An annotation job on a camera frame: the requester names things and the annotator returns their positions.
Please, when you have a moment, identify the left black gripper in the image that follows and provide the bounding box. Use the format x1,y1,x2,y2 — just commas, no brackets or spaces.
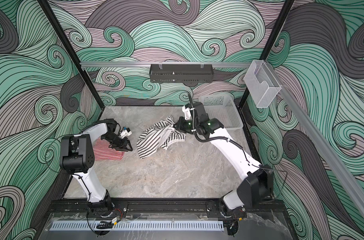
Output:
102,133,133,151

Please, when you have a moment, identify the red white striped tank top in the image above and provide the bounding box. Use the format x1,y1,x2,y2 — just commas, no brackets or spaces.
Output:
93,138,125,161

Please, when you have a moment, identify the black white striped tank top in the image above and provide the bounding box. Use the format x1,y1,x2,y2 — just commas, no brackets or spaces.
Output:
136,116,187,159

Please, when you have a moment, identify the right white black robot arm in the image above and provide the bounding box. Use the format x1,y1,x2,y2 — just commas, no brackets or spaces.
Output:
174,103,274,211

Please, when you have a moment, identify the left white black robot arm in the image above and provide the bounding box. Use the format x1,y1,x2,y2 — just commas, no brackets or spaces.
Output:
60,119,133,211

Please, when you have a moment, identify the white plastic laundry basket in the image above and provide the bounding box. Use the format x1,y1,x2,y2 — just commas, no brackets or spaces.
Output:
199,94,244,131

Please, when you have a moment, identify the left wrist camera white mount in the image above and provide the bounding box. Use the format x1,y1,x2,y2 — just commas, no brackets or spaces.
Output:
120,128,132,139

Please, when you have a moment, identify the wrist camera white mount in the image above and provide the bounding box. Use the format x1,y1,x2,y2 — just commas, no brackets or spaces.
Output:
182,106,192,121
120,128,132,139

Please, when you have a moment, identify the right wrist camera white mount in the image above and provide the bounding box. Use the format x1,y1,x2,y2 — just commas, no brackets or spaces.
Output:
182,106,192,121

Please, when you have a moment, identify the black wall mounted tray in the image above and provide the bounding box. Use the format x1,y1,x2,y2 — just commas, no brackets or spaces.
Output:
149,65,214,84

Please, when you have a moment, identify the clear plastic wall bin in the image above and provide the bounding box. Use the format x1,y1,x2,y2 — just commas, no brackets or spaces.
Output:
244,60,282,109

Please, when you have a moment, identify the aluminium wall rail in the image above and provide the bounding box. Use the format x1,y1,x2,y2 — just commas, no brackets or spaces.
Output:
80,61,251,69

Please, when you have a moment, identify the white slotted cable duct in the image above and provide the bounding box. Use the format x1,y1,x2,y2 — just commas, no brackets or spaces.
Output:
49,220,225,232

